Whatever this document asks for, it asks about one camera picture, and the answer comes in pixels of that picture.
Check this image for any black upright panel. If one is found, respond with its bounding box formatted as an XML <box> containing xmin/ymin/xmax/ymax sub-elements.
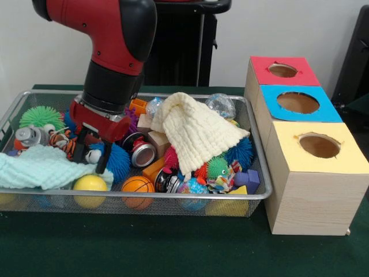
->
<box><xmin>330</xmin><ymin>5</ymin><xmax>369</xmax><ymax>100</ymax></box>

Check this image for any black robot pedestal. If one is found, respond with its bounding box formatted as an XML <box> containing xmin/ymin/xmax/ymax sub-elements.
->
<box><xmin>144</xmin><ymin>0</ymin><xmax>233</xmax><ymax>87</ymax></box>

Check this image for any orange striped tiger plush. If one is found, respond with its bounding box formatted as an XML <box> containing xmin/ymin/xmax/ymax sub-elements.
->
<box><xmin>47</xmin><ymin>129</ymin><xmax>78</xmax><ymax>161</ymax></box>

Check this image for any yellow ball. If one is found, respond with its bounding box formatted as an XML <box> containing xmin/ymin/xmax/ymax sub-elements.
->
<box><xmin>73</xmin><ymin>175</ymin><xmax>108</xmax><ymax>209</ymax></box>

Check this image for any cream waffle cloth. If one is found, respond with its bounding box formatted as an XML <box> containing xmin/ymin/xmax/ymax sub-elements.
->
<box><xmin>150</xmin><ymin>92</ymin><xmax>251</xmax><ymax>175</ymax></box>

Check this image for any plain blue spiky ball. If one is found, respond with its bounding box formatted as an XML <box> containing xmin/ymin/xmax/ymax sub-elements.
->
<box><xmin>86</xmin><ymin>141</ymin><xmax>132</xmax><ymax>184</ymax></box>

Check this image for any light blue waffle cloth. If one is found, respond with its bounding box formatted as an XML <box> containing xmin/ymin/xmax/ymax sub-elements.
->
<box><xmin>0</xmin><ymin>144</ymin><xmax>115</xmax><ymax>190</ymax></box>

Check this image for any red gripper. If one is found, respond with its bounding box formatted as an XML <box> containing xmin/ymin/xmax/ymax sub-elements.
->
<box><xmin>69</xmin><ymin>99</ymin><xmax>132</xmax><ymax>175</ymax></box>

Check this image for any orange plastic block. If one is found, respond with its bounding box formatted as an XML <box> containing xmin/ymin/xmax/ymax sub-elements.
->
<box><xmin>129</xmin><ymin>98</ymin><xmax>149</xmax><ymax>115</ymax></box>

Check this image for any multicoloured spiky caterpillar toy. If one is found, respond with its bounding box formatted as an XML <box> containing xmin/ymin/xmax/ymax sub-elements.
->
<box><xmin>164</xmin><ymin>145</ymin><xmax>236</xmax><ymax>185</ymax></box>

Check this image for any shallow silver mesh bin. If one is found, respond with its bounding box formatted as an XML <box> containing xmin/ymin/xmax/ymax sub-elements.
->
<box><xmin>0</xmin><ymin>89</ymin><xmax>273</xmax><ymax>216</ymax></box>

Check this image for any orange toy basketball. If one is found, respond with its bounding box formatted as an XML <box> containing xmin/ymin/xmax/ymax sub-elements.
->
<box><xmin>121</xmin><ymin>176</ymin><xmax>156</xmax><ymax>210</ymax></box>

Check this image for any wooden box with three holes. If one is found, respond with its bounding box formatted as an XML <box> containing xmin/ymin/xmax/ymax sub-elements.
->
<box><xmin>243</xmin><ymin>55</ymin><xmax>366</xmax><ymax>236</ymax></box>

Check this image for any blue spiky ball with eyes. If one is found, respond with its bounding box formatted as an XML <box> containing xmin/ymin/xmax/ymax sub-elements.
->
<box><xmin>224</xmin><ymin>137</ymin><xmax>254</xmax><ymax>168</ymax></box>

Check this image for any globe print ball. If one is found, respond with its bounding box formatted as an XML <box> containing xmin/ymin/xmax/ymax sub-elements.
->
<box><xmin>177</xmin><ymin>178</ymin><xmax>209</xmax><ymax>210</ymax></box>

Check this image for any green spiky ball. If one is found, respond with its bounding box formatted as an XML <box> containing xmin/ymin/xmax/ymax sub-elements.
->
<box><xmin>19</xmin><ymin>106</ymin><xmax>66</xmax><ymax>130</ymax></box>

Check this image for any dark green tablecloth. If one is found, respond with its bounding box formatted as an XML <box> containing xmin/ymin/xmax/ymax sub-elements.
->
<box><xmin>344</xmin><ymin>96</ymin><xmax>369</xmax><ymax>116</ymax></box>
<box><xmin>0</xmin><ymin>83</ymin><xmax>369</xmax><ymax>277</ymax></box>

